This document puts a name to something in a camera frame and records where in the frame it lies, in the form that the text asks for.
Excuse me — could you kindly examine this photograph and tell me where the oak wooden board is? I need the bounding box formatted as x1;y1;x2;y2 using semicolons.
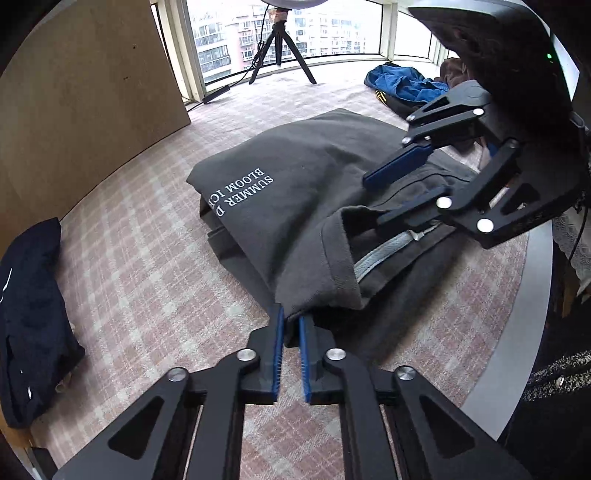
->
1;1;189;245

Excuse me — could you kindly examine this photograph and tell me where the black yellow striped garment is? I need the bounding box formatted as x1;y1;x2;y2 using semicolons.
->
375;89;426;119

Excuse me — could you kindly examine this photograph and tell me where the black tripod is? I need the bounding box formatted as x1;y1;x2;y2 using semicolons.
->
249;7;317;85

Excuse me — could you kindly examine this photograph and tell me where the black cable inline remote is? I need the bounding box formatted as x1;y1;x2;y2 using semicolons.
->
201;85;231;104

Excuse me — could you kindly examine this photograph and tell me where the navy blue folded shirt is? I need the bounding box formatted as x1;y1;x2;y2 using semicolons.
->
1;218;85;429

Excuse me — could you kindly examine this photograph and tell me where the right forearm black sleeve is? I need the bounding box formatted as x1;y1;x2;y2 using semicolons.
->
499;320;590;479

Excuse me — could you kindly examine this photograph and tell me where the dark grey daisy hoodie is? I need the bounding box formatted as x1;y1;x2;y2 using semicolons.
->
187;109;475;363

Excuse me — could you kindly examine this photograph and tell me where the ring light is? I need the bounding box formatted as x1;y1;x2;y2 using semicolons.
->
263;0;328;10

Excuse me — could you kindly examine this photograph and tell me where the blue striped garment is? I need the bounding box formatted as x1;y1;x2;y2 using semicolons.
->
363;63;450;104

